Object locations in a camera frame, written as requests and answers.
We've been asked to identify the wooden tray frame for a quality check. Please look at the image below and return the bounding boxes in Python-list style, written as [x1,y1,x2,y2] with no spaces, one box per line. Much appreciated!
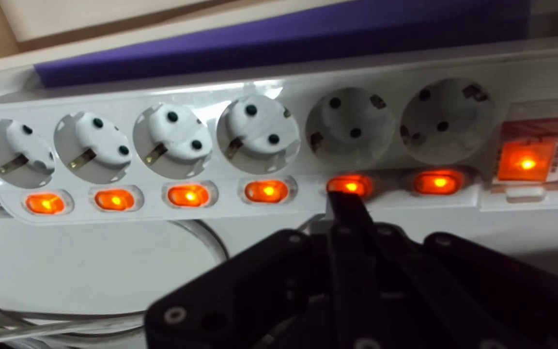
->
[0,0,342,72]

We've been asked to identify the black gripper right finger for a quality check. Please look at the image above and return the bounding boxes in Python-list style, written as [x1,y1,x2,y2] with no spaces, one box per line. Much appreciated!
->
[363,217,558,349]

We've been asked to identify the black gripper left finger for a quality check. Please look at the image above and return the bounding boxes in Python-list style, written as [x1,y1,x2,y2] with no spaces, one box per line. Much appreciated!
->
[144,192,382,349]

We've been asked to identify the white power strip orange switches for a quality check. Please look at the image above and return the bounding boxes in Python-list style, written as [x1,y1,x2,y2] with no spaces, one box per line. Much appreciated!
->
[0,41,558,227]

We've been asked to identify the coiled white cable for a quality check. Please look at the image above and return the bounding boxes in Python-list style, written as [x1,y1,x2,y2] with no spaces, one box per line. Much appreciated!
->
[0,219,233,349]

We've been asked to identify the purple mat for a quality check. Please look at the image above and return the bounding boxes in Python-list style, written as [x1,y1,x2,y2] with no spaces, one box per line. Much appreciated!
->
[38,0,530,87]

